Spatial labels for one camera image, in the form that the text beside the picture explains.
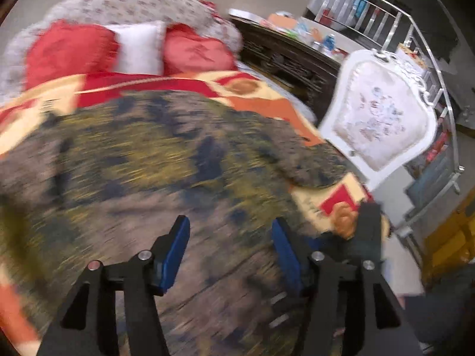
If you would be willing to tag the white square pillow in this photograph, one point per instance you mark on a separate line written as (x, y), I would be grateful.
(139, 48)

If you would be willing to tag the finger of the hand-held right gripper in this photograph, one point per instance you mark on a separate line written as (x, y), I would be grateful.
(369, 230)

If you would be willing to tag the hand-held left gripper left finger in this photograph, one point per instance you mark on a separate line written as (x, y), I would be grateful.
(174, 256)

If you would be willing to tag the person's right forearm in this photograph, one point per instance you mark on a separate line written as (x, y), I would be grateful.
(441, 311)

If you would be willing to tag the dark carved wooden cabinet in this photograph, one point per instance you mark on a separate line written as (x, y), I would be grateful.
(289, 63)

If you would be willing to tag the red orange printed blanket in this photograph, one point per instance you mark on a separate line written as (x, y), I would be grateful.
(111, 89)

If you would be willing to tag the yellow box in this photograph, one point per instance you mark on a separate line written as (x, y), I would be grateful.
(449, 241)

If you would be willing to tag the red heart pillow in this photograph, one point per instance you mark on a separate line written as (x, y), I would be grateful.
(66, 55)
(196, 53)

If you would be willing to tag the assorted packets and bottles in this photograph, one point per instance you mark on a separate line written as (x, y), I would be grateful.
(297, 28)

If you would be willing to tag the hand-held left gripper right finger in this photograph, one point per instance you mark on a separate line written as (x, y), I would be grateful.
(287, 256)

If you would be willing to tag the metal railing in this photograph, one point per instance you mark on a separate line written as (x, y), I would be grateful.
(450, 126)

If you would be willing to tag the white upholstered chair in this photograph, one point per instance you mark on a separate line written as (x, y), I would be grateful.
(378, 118)

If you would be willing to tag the floral padded headboard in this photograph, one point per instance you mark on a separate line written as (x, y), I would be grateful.
(130, 3)

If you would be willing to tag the stack of coloured boxes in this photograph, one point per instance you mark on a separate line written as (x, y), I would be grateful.
(430, 163)

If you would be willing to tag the brown floral patterned shirt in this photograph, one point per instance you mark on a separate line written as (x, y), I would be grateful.
(148, 155)

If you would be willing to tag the red ruffled cloth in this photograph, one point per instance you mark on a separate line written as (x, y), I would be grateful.
(211, 9)

